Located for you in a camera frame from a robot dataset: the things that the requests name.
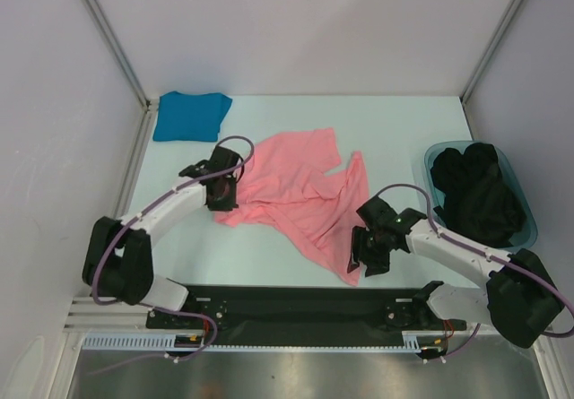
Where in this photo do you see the left aluminium corner post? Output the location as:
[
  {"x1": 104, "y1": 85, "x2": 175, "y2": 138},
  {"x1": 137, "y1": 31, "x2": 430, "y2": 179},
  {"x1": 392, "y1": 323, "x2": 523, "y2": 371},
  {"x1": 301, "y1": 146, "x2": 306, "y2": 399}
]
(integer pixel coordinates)
[{"x1": 66, "y1": 0, "x2": 158, "y2": 112}]

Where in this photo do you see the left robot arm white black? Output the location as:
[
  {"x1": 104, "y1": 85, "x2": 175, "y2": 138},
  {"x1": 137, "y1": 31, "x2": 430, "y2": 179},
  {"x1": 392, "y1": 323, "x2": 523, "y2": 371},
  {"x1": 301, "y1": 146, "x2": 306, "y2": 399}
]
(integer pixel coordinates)
[{"x1": 82, "y1": 145, "x2": 250, "y2": 327}]

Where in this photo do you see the pink t shirt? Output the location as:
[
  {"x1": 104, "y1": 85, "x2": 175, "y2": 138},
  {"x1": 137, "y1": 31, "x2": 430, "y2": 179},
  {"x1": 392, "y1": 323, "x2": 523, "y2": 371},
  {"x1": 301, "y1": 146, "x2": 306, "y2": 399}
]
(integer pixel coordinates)
[{"x1": 213, "y1": 128, "x2": 370, "y2": 286}]

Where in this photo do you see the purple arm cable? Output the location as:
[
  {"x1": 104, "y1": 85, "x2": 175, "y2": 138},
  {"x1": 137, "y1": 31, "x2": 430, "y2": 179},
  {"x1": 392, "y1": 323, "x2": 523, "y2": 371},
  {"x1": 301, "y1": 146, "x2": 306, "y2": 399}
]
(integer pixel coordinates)
[
  {"x1": 87, "y1": 134, "x2": 256, "y2": 376},
  {"x1": 367, "y1": 184, "x2": 574, "y2": 364}
]

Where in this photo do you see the white slotted cable duct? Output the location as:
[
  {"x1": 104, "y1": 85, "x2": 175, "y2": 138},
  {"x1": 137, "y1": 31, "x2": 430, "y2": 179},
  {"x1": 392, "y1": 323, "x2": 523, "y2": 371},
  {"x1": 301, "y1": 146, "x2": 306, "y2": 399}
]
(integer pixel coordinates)
[{"x1": 83, "y1": 329, "x2": 449, "y2": 353}]

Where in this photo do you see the aluminium corner post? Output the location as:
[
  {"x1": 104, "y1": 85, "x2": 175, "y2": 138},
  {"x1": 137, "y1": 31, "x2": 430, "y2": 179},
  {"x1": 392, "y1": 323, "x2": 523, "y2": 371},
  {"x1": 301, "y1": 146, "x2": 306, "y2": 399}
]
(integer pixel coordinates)
[
  {"x1": 66, "y1": 0, "x2": 158, "y2": 112},
  {"x1": 459, "y1": 0, "x2": 527, "y2": 107}
]

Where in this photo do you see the aluminium front frame rail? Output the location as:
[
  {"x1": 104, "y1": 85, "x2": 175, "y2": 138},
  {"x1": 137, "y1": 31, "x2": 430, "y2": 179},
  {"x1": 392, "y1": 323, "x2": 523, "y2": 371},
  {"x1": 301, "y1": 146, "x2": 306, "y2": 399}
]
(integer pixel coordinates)
[{"x1": 62, "y1": 295, "x2": 552, "y2": 335}]

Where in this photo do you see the black t shirt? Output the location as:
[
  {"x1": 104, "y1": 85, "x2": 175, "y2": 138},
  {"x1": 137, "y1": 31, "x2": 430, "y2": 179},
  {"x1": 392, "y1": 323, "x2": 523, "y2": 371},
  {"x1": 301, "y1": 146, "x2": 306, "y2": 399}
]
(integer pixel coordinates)
[{"x1": 430, "y1": 143, "x2": 526, "y2": 248}]

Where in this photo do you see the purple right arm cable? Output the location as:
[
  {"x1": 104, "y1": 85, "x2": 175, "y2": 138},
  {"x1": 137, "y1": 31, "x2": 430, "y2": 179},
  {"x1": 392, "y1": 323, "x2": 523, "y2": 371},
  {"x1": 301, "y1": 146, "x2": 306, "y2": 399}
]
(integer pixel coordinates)
[{"x1": 367, "y1": 184, "x2": 574, "y2": 364}]

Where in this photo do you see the teal plastic basket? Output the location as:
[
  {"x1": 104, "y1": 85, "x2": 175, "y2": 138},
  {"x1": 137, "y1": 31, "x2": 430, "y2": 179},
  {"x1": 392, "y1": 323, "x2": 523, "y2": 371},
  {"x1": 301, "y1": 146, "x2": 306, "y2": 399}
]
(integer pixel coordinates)
[{"x1": 423, "y1": 141, "x2": 538, "y2": 252}]

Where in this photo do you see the folded blue t shirt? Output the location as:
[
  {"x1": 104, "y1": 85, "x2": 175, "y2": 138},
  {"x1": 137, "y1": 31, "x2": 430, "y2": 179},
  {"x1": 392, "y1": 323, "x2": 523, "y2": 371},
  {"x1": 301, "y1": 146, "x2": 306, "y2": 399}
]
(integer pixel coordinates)
[{"x1": 152, "y1": 91, "x2": 232, "y2": 143}]

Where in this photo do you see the right aluminium corner post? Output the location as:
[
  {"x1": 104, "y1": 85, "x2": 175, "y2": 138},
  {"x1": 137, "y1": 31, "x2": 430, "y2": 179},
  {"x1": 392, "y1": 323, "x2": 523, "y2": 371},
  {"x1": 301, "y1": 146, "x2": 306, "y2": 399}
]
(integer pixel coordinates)
[{"x1": 459, "y1": 0, "x2": 527, "y2": 107}]

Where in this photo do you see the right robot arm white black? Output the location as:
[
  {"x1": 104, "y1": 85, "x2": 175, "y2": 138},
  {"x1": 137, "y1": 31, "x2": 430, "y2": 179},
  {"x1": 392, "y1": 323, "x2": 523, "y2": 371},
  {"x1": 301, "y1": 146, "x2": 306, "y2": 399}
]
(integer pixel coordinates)
[{"x1": 348, "y1": 195, "x2": 573, "y2": 348}]

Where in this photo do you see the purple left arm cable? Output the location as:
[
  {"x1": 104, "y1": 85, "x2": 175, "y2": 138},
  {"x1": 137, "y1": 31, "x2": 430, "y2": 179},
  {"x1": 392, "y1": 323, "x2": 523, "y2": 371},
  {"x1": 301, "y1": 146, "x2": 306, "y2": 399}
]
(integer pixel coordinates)
[{"x1": 87, "y1": 134, "x2": 256, "y2": 376}]

